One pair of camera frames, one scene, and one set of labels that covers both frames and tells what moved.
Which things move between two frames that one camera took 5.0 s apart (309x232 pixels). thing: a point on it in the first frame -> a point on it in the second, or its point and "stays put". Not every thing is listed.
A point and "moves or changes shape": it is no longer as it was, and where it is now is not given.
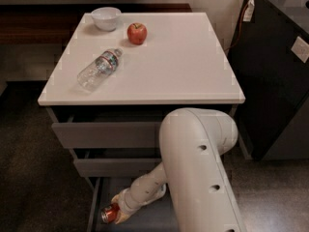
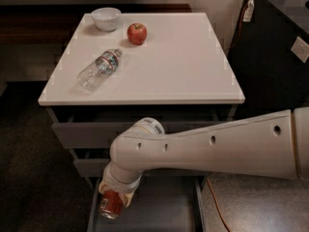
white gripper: x=128 y=202 -> x=118 y=185
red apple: x=136 y=33 stays put
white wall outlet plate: x=300 y=48 stays put
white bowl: x=105 y=18 stays put
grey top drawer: x=116 y=127 stays put
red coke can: x=108 y=214 moves or changes shape
